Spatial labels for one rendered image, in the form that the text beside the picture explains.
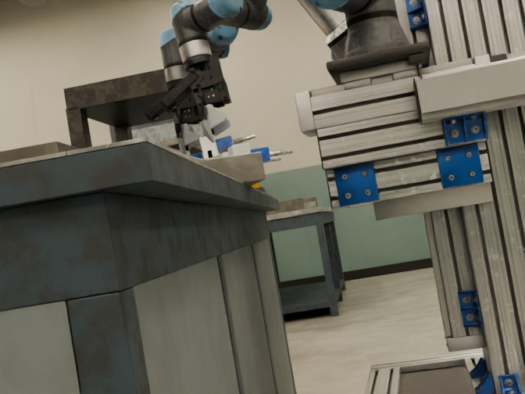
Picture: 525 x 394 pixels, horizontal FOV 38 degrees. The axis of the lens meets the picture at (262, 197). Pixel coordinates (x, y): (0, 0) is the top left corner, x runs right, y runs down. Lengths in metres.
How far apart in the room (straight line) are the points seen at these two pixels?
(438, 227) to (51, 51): 7.72
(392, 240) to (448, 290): 6.45
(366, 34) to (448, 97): 0.26
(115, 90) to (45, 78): 3.22
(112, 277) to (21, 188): 0.11
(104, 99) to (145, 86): 0.35
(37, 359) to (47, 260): 0.09
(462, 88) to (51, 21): 8.06
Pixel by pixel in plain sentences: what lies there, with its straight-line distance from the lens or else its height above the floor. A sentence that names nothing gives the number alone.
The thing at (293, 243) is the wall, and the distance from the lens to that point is 8.42.
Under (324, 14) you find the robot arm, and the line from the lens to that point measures 2.37.
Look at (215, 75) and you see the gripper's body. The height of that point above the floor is 1.09.
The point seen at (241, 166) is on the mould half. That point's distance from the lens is 1.48.
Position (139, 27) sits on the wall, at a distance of 9.01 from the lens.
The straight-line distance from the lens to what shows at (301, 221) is 5.56.
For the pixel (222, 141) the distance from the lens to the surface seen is 1.84.
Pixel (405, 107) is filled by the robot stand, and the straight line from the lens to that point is 1.70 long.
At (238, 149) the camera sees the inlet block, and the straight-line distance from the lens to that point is 1.54.
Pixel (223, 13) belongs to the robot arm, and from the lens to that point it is 1.86.
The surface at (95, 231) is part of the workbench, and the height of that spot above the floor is 0.73.
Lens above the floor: 0.70
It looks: 2 degrees up
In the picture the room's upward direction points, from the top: 10 degrees counter-clockwise
